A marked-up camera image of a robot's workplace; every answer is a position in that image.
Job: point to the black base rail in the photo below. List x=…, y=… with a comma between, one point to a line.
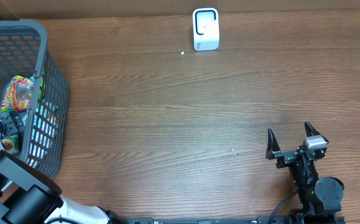
x=257, y=220

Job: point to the white barcode scanner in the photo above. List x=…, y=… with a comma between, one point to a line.
x=205, y=29

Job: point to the dark grey plastic basket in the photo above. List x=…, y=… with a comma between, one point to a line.
x=24, y=52

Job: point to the instant noodle cup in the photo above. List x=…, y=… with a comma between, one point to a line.
x=11, y=144

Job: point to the colourful gummy candy bag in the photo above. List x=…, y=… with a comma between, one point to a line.
x=18, y=94

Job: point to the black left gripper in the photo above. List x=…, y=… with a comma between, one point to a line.
x=11, y=122

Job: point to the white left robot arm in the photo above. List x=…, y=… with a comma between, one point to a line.
x=29, y=196

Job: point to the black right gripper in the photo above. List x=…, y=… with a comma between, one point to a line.
x=285, y=157

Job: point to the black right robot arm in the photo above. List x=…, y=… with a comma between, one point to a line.
x=320, y=197

